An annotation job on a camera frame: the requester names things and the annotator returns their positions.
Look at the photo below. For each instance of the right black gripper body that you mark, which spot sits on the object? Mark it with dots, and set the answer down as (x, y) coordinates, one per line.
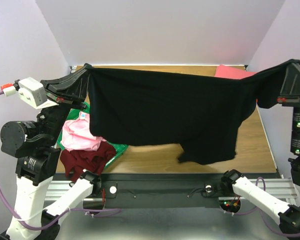
(296, 100)

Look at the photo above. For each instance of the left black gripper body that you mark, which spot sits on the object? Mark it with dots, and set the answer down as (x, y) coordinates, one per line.
(66, 100)

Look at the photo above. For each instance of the black t shirt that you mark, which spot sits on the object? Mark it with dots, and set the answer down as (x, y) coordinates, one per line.
(200, 113)

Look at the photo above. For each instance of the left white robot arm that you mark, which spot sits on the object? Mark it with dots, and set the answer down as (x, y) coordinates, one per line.
(32, 143)

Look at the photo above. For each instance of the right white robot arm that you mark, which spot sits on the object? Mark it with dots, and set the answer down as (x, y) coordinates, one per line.
(286, 215)

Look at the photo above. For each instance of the pink t shirt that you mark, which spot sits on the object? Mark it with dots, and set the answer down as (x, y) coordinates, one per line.
(76, 134)

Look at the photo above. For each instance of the dark red t shirt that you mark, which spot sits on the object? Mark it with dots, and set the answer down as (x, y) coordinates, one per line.
(76, 161)

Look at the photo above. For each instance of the folded coral t shirt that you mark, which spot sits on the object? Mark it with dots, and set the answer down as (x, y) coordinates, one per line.
(229, 72)

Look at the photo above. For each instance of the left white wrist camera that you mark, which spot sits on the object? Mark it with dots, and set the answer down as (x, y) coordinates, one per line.
(30, 91)

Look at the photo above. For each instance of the aluminium frame rail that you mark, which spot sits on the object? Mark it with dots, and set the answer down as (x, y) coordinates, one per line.
(254, 158)

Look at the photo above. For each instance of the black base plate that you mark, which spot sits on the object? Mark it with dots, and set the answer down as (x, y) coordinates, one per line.
(161, 190)

